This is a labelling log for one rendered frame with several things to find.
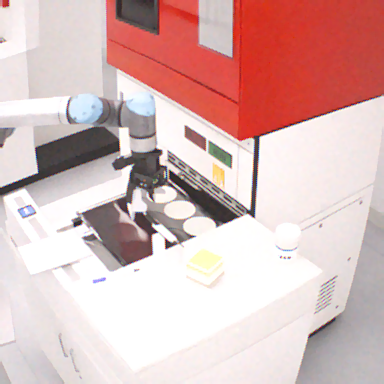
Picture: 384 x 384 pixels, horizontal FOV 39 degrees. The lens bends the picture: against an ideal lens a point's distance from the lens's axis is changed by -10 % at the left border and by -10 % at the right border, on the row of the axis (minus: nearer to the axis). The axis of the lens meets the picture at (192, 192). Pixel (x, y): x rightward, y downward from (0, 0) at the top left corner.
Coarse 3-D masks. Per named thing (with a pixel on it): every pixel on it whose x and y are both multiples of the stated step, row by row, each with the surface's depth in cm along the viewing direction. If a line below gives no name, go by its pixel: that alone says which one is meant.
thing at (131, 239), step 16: (144, 192) 202; (176, 192) 202; (96, 208) 194; (112, 208) 194; (160, 208) 194; (96, 224) 186; (112, 224) 187; (128, 224) 187; (144, 224) 187; (176, 224) 187; (112, 240) 180; (128, 240) 180; (144, 240) 180; (176, 240) 180; (128, 256) 174; (144, 256) 174
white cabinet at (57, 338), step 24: (24, 288) 212; (48, 312) 186; (312, 312) 166; (48, 336) 207; (72, 336) 168; (288, 336) 164; (72, 360) 178; (96, 360) 154; (240, 360) 154; (264, 360) 163; (288, 360) 173
